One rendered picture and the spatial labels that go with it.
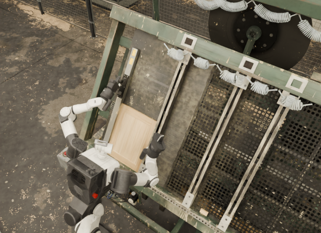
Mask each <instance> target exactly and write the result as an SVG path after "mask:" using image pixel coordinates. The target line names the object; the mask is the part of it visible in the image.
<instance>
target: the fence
mask: <svg viewBox="0 0 321 233"><path fill-rule="evenodd" d="M133 49H134V50H136V53H135V56H132V52H133ZM139 53H140V50H139V49H137V48H132V51H131V54H130V58H133V59H134V60H133V63H132V65H131V64H129V61H130V58H129V61H128V65H127V67H126V70H125V73H124V74H126V75H128V76H129V78H128V81H127V85H126V88H125V91H124V94H123V96H122V98H119V97H117V99H116V102H115V105H114V108H113V112H112V115H111V118H110V121H109V124H108V127H107V131H106V134H105V137H104V140H103V141H106V142H108V143H109V142H110V138H111V135H112V132H113V129H114V126H115V123H116V120H117V117H118V114H119V111H120V108H121V105H122V103H123V102H124V99H125V96H126V93H127V90H128V86H129V83H130V80H131V77H132V74H133V71H134V68H135V65H136V62H137V59H138V56H139Z"/></svg>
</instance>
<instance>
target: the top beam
mask: <svg viewBox="0 0 321 233"><path fill-rule="evenodd" d="M109 17H110V18H112V19H115V20H117V21H120V22H122V23H125V24H127V25H129V26H132V27H134V28H137V29H139V30H142V31H144V32H147V33H150V34H152V35H154V36H157V37H159V36H161V37H163V38H165V39H168V40H170V41H173V42H176V43H178V44H181V43H182V39H183V37H184V34H187V35H190V36H192V37H195V38H197V41H196V44H195V47H194V50H196V51H198V52H201V53H203V54H206V55H208V56H210V57H213V58H215V59H218V60H220V61H223V62H225V63H228V64H230V65H233V66H235V67H239V66H240V63H241V61H242V59H243V57H244V56H245V57H247V58H250V59H253V60H255V61H258V65H257V67H256V69H255V71H254V74H255V75H258V76H260V77H263V78H265V79H268V80H270V81H272V82H275V83H277V84H280V85H283V86H286V84H287V82H288V80H289V78H290V76H291V75H294V76H297V77H300V78H302V79H305V80H307V81H308V83H307V85H306V87H305V89H304V90H303V92H302V94H305V95H308V96H310V97H313V98H315V99H318V100H320V101H321V83H318V82H315V81H313V80H310V79H308V78H305V77H303V76H300V75H298V74H295V73H292V72H289V71H287V70H284V69H281V68H279V67H276V66H274V65H271V64H268V63H266V62H263V61H261V60H258V59H255V58H253V57H250V56H248V55H245V54H242V53H239V52H237V51H234V50H231V49H229V48H226V47H224V46H221V45H218V44H216V43H214V42H211V41H208V40H205V39H203V38H200V37H197V36H195V35H192V34H190V33H187V32H184V31H181V30H179V29H176V28H174V27H171V26H169V25H166V24H164V23H161V22H158V21H155V20H153V19H150V18H147V17H145V16H142V15H140V14H137V13H134V12H132V11H129V10H127V9H124V8H121V7H119V6H116V5H113V6H112V9H111V12H110V16H109ZM302 83H303V82H301V81H299V80H296V79H293V81H292V83H291V86H293V87H295V88H298V89H300V87H301V85H302Z"/></svg>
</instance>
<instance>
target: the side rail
mask: <svg viewBox="0 0 321 233"><path fill-rule="evenodd" d="M125 25H126V24H125V23H122V22H119V21H117V20H114V19H113V21H112V24H111V27H110V31H109V34H108V38H107V42H106V45H105V49H104V52H103V56H102V59H101V63H100V66H99V70H98V73H97V76H96V80H95V84H94V87H93V91H92V94H91V97H90V99H93V98H97V97H100V94H101V93H102V91H103V90H104V88H107V84H108V82H109V78H110V75H111V72H112V68H113V65H114V62H115V58H116V55H117V52H118V48H119V40H120V37H121V36H122V35H123V32H124V29H125ZM98 111H99V108H98V107H93V108H92V110H91V111H87V112H86V116H85V119H84V122H83V126H82V129H81V133H80V136H79V138H80V139H82V140H86V139H90V138H92V135H93V132H94V128H95V125H96V121H97V118H98Z"/></svg>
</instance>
